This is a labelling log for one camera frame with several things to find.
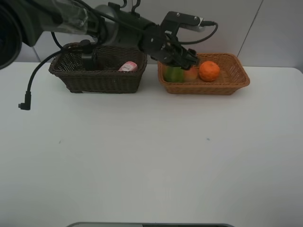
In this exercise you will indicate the pink squeeze bottle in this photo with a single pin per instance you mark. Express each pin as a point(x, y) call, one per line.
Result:
point(128, 66)

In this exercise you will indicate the light orange wicker basket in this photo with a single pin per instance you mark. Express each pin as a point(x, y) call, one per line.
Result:
point(232, 77)

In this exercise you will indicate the dark green pump bottle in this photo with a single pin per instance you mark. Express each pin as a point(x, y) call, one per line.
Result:
point(88, 56)

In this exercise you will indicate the orange tangerine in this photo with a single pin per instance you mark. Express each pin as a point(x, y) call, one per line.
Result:
point(209, 71)

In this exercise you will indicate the black grey left wrist camera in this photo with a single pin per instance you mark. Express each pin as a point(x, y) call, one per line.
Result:
point(173, 21)

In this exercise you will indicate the red yellow peach fruit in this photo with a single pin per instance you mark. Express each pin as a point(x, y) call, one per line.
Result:
point(190, 75)

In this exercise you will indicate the green papaya fruit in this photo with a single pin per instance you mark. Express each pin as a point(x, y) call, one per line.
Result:
point(174, 75)

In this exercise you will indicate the dark brown wicker basket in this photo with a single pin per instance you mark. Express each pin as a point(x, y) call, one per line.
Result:
point(68, 67)

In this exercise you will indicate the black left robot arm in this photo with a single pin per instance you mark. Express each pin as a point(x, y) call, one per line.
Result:
point(23, 22)

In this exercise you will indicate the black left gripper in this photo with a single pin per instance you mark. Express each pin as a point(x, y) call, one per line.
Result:
point(154, 43)

